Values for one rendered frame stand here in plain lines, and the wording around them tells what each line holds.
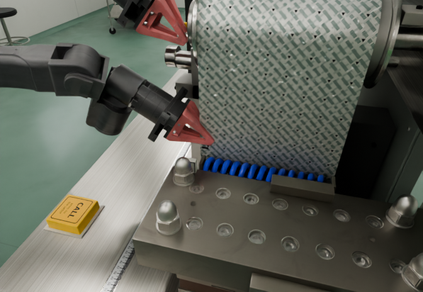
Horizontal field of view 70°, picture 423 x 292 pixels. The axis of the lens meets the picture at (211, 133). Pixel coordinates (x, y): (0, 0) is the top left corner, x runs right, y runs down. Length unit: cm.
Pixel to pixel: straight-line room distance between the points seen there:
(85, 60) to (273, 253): 39
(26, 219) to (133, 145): 134
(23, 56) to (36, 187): 178
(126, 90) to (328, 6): 32
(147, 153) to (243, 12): 47
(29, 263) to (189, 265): 31
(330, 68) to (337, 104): 6
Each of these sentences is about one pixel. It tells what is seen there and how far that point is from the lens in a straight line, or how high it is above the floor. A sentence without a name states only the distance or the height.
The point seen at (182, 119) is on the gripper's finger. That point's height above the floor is 112.
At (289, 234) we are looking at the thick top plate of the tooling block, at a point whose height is 103.
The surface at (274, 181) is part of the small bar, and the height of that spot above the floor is 105.
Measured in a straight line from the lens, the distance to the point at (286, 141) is 51.
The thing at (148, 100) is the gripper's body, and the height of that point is 115.
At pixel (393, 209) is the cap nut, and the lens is 51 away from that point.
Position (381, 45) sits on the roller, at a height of 125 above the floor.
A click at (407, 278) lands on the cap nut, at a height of 103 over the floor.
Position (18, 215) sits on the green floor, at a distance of 213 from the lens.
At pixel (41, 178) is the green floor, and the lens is 232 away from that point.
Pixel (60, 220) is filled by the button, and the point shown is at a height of 92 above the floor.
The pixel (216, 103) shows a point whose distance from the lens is 49.
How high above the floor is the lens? 138
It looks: 34 degrees down
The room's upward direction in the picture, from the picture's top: straight up
